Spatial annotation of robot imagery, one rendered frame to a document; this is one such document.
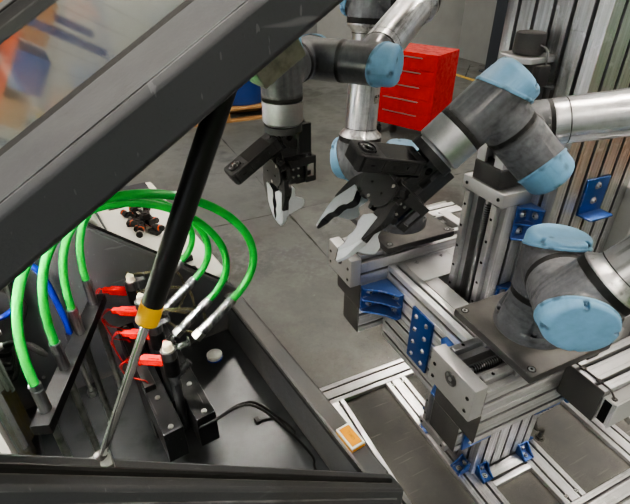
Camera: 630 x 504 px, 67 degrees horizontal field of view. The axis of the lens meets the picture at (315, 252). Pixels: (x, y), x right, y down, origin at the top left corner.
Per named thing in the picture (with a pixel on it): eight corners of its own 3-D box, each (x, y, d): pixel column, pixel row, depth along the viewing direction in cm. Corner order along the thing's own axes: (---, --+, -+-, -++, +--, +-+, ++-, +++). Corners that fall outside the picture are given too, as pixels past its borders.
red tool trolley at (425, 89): (368, 132, 516) (373, 47, 470) (390, 122, 546) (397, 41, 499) (425, 147, 479) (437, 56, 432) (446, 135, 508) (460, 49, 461)
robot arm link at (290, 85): (312, 30, 82) (289, 38, 76) (312, 95, 88) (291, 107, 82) (272, 27, 85) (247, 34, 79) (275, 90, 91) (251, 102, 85)
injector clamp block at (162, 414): (223, 459, 98) (215, 410, 89) (176, 484, 93) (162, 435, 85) (169, 357, 122) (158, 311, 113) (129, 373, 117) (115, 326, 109)
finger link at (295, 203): (307, 224, 99) (307, 184, 94) (283, 232, 97) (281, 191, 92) (300, 218, 102) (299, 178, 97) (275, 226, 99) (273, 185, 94)
